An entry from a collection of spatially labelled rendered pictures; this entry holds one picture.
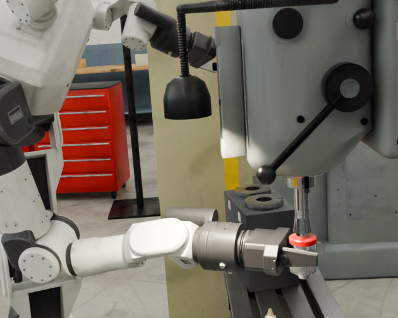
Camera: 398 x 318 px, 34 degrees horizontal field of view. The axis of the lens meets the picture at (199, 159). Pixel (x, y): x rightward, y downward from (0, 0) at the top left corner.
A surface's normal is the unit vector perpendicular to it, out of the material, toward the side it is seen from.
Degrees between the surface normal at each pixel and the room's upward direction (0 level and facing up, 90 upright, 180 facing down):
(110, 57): 90
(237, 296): 0
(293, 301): 0
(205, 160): 90
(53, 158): 81
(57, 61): 85
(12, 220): 103
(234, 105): 90
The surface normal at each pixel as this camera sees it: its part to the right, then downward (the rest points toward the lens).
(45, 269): -0.17, 0.44
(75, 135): -0.11, 0.23
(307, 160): 0.06, 0.71
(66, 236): 0.74, -0.54
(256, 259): -0.35, 0.23
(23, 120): 0.95, -0.13
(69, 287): 0.39, 0.29
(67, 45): 0.86, -0.03
